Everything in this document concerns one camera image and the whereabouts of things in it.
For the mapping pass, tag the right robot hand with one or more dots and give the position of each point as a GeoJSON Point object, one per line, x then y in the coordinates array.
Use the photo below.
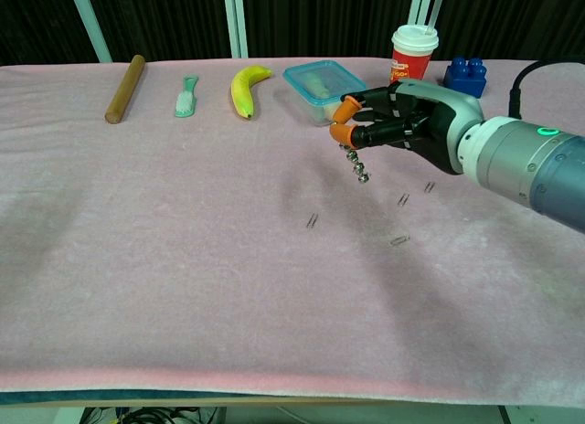
{"type": "Point", "coordinates": [425, 122]}

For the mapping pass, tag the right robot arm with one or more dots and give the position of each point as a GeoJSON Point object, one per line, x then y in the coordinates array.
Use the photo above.
{"type": "Point", "coordinates": [525, 159]}

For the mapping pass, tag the blue building block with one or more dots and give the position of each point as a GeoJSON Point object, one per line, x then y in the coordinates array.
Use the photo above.
{"type": "Point", "coordinates": [466, 79]}

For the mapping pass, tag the red paper cup white lid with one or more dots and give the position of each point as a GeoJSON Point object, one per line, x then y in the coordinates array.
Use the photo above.
{"type": "Point", "coordinates": [411, 58]}

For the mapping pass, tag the clear container teal lid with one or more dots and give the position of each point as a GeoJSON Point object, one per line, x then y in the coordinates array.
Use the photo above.
{"type": "Point", "coordinates": [347, 79]}

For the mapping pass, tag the translucent drinking straw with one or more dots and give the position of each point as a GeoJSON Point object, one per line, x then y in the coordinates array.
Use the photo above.
{"type": "Point", "coordinates": [436, 8]}

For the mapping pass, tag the beige piece inside container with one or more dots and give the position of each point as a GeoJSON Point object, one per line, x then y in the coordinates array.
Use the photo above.
{"type": "Point", "coordinates": [315, 83]}

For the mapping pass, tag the black curtain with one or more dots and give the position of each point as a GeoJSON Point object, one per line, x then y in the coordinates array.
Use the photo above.
{"type": "Point", "coordinates": [320, 17]}

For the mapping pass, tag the yellow banana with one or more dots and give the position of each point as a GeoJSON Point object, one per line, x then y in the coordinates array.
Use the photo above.
{"type": "Point", "coordinates": [241, 92]}

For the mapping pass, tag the green cleaning brush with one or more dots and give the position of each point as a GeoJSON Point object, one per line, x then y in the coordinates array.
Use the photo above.
{"type": "Point", "coordinates": [186, 102]}

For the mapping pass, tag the pink tablecloth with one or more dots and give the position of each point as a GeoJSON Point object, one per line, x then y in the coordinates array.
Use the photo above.
{"type": "Point", "coordinates": [183, 259]}

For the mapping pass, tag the brown wooden rolling pin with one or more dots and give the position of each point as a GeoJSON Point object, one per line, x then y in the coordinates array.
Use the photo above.
{"type": "Point", "coordinates": [125, 88]}

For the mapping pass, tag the white aluminium frame post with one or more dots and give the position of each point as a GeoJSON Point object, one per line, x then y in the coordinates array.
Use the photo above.
{"type": "Point", "coordinates": [419, 3]}
{"type": "Point", "coordinates": [235, 22]}
{"type": "Point", "coordinates": [89, 22]}

